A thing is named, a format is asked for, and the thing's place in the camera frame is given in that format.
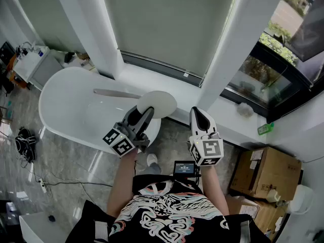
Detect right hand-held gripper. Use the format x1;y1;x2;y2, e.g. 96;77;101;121
189;106;224;167

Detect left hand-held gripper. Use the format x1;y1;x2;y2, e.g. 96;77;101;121
102;104;155;158

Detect white round long-handled brush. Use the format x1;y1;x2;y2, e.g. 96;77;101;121
93;88;178;119

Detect white bathtub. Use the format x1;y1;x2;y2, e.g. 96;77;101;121
38;66;162;154

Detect person's left forearm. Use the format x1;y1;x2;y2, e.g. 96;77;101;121
106;149;139;219

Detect person's right forearm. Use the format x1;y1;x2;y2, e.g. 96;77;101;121
199;164;230;216

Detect person's white shoe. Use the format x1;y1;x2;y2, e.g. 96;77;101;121
146;153;158;167

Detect grey fluffy ball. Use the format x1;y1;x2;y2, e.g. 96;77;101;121
236;102;255;118

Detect small black screen device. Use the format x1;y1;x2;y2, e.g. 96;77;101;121
173;160;197;179

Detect person's blue jeans legs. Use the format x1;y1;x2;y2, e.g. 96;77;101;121
143;162;162;176

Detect green bottle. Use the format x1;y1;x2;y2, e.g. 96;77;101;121
257;122;275;136

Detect black-framed window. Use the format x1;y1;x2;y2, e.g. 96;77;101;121
220;0;324;124

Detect brown cardboard box with labels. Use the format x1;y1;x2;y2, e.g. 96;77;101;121
229;146;302;201

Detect person's black printed shirt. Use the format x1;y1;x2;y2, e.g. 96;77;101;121
64;175;273;243

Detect grey roller blind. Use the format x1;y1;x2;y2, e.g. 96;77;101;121
101;0;240;78

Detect white plastic jug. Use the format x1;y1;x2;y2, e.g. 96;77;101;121
265;188;281;204

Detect white cabinet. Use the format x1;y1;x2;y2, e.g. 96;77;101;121
12;46;64;91

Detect white rounded appliance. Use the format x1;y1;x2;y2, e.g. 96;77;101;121
288;185;314;215

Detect white table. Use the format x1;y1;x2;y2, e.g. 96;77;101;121
19;211;74;243

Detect black floor cable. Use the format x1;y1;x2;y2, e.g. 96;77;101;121
32;160;113;188

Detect bundle of black cables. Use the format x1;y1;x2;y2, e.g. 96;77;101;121
14;127;38;163

